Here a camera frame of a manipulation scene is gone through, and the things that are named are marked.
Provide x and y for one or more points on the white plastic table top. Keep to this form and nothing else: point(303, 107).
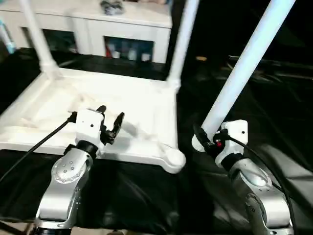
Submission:
point(134, 98)

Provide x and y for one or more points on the white plastic table leg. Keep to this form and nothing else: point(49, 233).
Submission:
point(36, 36)
point(244, 61)
point(183, 36)

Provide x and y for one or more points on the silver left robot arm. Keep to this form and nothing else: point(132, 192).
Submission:
point(63, 183)

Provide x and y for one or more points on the black mat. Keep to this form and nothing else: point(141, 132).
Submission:
point(146, 195)

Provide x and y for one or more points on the small gold label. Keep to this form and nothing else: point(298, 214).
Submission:
point(201, 58)

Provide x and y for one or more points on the white glass-door cabinet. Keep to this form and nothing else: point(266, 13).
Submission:
point(110, 27)

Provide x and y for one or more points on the dark grey bundle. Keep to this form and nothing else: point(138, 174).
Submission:
point(112, 7)

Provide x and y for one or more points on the white blue patterned roll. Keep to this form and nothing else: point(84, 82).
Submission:
point(8, 41)

